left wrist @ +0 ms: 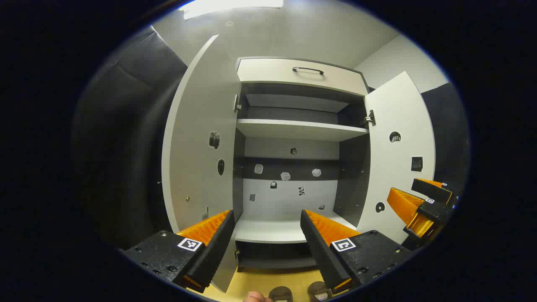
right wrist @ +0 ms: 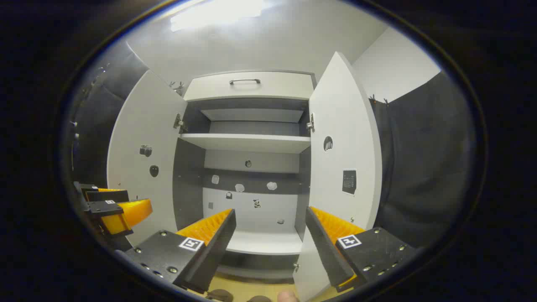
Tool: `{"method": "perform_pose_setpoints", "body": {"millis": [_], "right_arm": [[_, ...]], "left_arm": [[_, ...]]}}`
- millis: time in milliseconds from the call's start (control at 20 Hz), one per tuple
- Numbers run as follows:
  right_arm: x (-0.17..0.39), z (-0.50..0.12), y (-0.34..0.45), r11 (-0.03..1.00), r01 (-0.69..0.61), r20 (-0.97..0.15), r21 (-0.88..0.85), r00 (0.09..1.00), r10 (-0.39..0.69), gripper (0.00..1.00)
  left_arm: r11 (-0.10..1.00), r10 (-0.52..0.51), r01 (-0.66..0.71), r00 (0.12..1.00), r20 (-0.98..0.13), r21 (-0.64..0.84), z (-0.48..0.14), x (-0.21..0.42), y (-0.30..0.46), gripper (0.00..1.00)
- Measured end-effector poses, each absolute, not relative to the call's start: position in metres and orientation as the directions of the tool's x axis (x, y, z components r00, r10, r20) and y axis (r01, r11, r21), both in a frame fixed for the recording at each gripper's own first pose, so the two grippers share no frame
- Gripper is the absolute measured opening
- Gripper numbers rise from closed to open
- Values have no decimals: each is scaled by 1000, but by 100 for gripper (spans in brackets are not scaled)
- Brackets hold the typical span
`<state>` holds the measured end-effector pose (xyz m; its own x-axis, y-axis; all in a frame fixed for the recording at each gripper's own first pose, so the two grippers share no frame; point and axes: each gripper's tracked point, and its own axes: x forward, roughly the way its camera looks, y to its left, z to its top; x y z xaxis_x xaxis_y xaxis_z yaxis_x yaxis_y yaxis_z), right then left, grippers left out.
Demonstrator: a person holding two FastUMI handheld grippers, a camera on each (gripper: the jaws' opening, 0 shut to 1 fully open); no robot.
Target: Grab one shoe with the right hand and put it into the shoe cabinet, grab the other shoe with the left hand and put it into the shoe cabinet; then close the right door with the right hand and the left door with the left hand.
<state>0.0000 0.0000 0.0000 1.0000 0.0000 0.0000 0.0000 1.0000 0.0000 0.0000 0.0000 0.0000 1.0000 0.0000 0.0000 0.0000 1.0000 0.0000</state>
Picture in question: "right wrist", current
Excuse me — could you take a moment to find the white shoe cabinet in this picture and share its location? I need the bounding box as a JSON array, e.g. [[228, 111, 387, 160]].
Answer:
[[172, 69, 317, 281]]

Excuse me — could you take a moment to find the white cabinet shelf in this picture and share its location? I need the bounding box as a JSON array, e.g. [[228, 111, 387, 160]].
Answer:
[[180, 133, 312, 154]]

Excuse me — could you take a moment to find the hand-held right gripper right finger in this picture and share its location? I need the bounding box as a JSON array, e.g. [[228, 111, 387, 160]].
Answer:
[[305, 206, 418, 293]]

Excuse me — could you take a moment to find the black backdrop cloth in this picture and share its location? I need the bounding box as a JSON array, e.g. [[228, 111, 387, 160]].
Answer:
[[69, 40, 477, 249]]

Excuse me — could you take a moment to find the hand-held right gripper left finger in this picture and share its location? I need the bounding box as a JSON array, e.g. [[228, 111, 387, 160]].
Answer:
[[115, 208, 237, 294]]

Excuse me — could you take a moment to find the white cabinet drawer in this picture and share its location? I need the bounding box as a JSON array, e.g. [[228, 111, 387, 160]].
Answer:
[[183, 70, 315, 101]]

